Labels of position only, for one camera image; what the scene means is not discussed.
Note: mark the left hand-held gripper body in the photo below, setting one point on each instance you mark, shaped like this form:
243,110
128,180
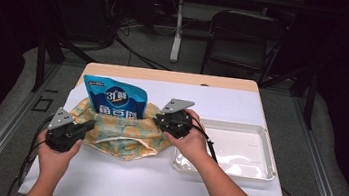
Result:
61,138

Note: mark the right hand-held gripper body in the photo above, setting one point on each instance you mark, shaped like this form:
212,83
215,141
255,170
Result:
177,123

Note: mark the floral yellow teal cloth bag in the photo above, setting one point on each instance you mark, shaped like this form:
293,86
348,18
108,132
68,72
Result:
124,132

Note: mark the blue snack pouch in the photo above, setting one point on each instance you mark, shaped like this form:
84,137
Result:
115,97

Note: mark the white plastic tray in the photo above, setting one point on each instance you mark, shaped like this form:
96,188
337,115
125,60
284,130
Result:
243,147

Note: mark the person's left hand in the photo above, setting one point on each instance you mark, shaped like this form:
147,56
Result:
53,162

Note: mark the person's right hand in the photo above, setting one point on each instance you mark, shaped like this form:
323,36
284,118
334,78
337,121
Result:
192,145

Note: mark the dark table grommet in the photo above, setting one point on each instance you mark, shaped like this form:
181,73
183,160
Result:
204,84

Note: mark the white table sheet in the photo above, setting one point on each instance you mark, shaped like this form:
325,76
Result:
119,178

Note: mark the black metal stand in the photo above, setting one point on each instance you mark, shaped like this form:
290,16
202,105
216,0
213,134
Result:
41,61
312,94

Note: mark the white desk leg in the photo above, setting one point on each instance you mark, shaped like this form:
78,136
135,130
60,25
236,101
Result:
178,28

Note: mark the black folding chair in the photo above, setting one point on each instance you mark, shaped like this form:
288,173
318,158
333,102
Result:
242,52

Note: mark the dark equipment box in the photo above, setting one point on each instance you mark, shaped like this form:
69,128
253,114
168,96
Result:
82,12

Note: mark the aluminium floor rail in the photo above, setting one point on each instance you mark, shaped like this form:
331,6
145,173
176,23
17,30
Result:
1,139
317,162

